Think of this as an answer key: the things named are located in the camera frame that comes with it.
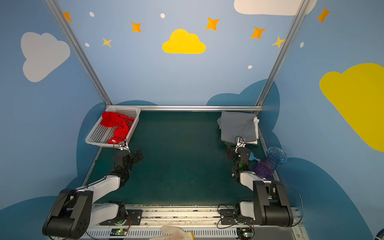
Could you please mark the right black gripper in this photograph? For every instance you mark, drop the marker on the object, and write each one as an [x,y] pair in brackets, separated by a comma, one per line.
[231,153]

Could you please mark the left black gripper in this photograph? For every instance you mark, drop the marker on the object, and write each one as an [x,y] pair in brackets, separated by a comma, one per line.
[134,155]

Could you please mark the grey t shirt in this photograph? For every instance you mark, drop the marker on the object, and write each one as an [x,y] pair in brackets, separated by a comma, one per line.
[234,125]

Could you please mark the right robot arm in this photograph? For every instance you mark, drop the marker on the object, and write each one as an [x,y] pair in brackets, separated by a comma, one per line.
[270,205]

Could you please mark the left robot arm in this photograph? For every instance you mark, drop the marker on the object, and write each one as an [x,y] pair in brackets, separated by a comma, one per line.
[74,211]

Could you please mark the white plastic laundry basket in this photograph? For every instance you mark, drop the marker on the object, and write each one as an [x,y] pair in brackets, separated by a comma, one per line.
[99,134]

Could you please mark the red t shirt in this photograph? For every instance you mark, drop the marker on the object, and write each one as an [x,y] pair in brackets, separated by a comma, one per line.
[120,122]

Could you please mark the folded white t shirt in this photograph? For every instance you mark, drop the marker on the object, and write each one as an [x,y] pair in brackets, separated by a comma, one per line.
[253,136]

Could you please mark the left circuit board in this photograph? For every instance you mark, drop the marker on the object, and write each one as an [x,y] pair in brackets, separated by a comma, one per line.
[118,233]

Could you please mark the circuit board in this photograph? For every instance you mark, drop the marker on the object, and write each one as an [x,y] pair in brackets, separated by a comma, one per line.
[118,233]
[244,233]

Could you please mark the right circuit board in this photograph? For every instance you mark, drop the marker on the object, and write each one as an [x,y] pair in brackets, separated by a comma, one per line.
[244,233]

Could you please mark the white work glove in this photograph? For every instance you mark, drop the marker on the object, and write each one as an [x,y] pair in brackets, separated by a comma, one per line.
[174,233]

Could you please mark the horizontal aluminium frame bar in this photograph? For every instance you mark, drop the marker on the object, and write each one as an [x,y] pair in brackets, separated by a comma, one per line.
[199,108]

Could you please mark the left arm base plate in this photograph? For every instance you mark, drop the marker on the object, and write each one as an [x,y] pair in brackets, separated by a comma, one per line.
[133,218]

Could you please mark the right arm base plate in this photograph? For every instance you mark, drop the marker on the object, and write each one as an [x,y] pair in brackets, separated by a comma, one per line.
[234,217]

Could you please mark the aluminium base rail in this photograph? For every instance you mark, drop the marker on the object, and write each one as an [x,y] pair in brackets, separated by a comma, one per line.
[203,221]

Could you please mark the right aluminium frame post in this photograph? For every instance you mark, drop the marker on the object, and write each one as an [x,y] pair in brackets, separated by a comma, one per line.
[284,49]

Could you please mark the aluminium frame post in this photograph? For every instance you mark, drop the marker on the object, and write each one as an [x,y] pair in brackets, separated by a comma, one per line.
[64,24]
[284,49]

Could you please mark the left aluminium frame post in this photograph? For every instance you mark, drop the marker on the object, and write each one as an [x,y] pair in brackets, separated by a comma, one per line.
[64,24]

